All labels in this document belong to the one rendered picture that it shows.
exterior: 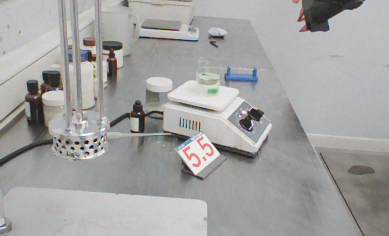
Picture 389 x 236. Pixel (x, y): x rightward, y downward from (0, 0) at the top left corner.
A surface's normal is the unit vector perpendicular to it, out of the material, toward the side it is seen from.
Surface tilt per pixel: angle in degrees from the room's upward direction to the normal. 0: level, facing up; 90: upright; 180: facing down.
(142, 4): 93
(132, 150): 0
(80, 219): 0
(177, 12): 93
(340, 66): 90
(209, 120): 90
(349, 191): 0
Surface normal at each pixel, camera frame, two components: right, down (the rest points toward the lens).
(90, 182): 0.07, -0.92
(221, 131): -0.39, 0.33
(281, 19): -0.04, 0.39
